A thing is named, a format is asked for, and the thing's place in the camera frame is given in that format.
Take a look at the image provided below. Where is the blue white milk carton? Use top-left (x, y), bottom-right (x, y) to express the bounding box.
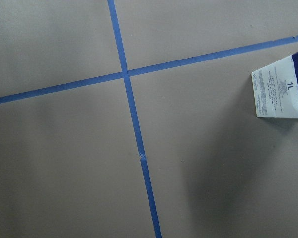
top-left (251, 52), bottom-right (298, 119)

